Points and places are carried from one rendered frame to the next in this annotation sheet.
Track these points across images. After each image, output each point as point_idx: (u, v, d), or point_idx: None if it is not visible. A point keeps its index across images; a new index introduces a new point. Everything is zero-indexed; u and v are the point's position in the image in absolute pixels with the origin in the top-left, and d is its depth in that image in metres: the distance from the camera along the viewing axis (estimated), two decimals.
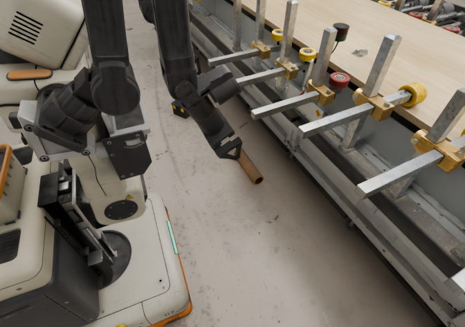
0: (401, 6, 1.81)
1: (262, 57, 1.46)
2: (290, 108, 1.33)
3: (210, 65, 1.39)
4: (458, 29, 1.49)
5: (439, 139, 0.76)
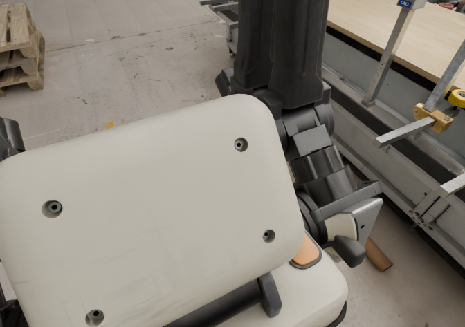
0: None
1: (441, 130, 1.05)
2: None
3: (380, 146, 0.98)
4: None
5: None
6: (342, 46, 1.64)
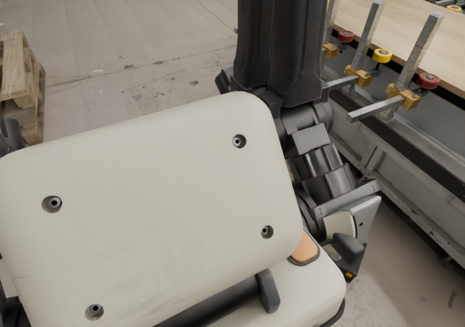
0: None
1: None
2: None
3: None
4: None
5: None
6: None
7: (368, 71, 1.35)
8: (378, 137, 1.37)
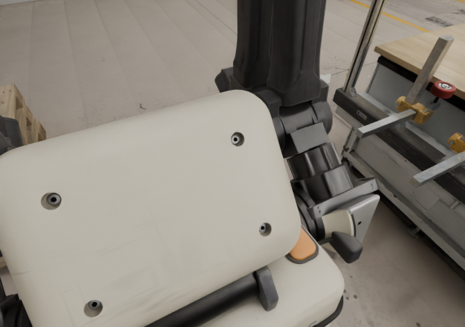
0: None
1: None
2: None
3: None
4: None
5: None
6: None
7: None
8: None
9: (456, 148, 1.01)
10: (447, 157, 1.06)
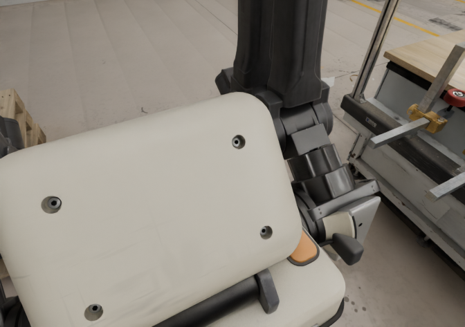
0: None
1: None
2: None
3: None
4: None
5: None
6: None
7: None
8: None
9: None
10: (462, 168, 1.02)
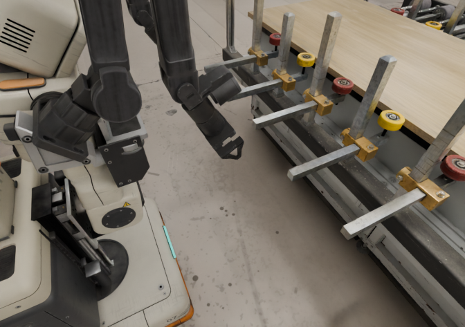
0: None
1: None
2: None
3: None
4: None
5: None
6: None
7: (372, 138, 1.02)
8: None
9: None
10: (275, 88, 1.40)
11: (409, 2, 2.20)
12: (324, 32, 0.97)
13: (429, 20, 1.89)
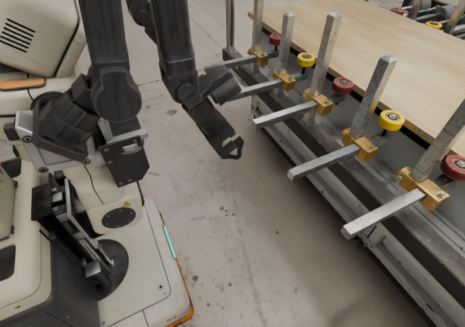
0: None
1: None
2: None
3: None
4: None
5: None
6: None
7: (372, 138, 1.02)
8: None
9: None
10: (275, 88, 1.40)
11: (409, 2, 2.20)
12: (324, 32, 0.97)
13: (429, 20, 1.89)
